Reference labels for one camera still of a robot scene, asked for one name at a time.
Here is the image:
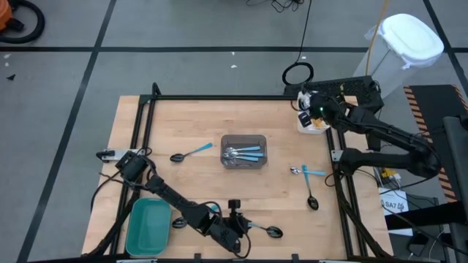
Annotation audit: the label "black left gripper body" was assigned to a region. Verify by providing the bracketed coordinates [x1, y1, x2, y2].
[224, 199, 244, 253]

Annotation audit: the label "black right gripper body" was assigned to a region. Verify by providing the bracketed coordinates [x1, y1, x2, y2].
[298, 86, 344, 128]

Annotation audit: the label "black spoon blue handle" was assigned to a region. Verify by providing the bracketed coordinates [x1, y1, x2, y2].
[169, 142, 214, 164]
[249, 221, 284, 240]
[301, 164, 320, 212]
[171, 204, 221, 229]

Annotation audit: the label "white plastic bin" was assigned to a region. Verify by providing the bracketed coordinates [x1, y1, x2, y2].
[296, 91, 332, 135]

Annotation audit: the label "grey translucent plastic bin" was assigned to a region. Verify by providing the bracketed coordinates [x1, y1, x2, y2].
[219, 134, 268, 170]

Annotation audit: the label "teal plastic bin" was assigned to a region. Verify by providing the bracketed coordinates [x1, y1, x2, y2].
[124, 197, 173, 258]

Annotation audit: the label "power strip yellow plugs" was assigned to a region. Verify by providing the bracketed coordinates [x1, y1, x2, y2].
[380, 166, 403, 183]

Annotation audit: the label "white lidded trash bin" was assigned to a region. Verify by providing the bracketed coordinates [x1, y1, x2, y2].
[352, 13, 445, 99]

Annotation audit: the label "black mat striped edge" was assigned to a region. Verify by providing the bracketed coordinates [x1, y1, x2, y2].
[403, 84, 468, 204]

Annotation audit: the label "white paper label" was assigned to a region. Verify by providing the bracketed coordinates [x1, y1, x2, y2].
[378, 186, 414, 237]

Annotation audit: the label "dark grey stand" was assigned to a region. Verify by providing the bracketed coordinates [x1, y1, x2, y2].
[442, 115, 468, 263]

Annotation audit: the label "black metal beam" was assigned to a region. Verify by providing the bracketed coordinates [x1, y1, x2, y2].
[383, 199, 468, 232]

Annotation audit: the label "orange vacuum cleaner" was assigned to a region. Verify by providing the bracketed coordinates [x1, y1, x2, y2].
[0, 0, 14, 32]

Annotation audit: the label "black coiled cable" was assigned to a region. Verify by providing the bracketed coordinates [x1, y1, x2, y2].
[281, 0, 315, 87]

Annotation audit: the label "black metal table frame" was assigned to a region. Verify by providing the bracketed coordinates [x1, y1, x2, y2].
[82, 82, 394, 263]

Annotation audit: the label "yellow cable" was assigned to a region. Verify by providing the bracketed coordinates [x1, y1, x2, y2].
[365, 0, 390, 76]

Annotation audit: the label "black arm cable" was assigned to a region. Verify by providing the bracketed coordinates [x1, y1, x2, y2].
[89, 169, 124, 213]

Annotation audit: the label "black vacuum hose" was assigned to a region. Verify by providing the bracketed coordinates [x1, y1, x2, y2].
[0, 0, 46, 45]

